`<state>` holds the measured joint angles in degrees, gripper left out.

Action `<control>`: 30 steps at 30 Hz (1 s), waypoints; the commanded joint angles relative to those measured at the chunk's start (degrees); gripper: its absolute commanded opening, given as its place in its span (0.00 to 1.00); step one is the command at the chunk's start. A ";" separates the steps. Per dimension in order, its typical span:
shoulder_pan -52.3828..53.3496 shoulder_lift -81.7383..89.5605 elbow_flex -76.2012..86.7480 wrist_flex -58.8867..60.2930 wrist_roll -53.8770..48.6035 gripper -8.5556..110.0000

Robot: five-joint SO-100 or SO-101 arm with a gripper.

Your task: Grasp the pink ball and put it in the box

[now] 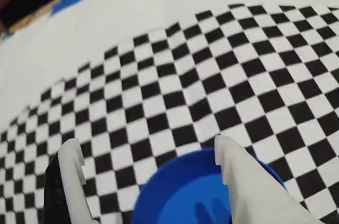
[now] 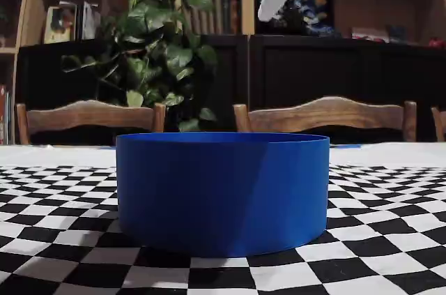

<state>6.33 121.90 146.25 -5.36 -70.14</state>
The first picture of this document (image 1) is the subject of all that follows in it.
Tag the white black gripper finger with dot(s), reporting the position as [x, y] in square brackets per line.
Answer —
[71, 181]

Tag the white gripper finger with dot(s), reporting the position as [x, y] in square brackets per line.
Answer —
[251, 189]

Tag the blue round plastic box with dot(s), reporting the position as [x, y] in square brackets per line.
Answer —
[172, 195]

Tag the white paper sheet with checkerboard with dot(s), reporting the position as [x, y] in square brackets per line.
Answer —
[132, 36]

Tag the colourful patterned tablecloth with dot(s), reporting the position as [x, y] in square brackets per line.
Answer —
[29, 18]

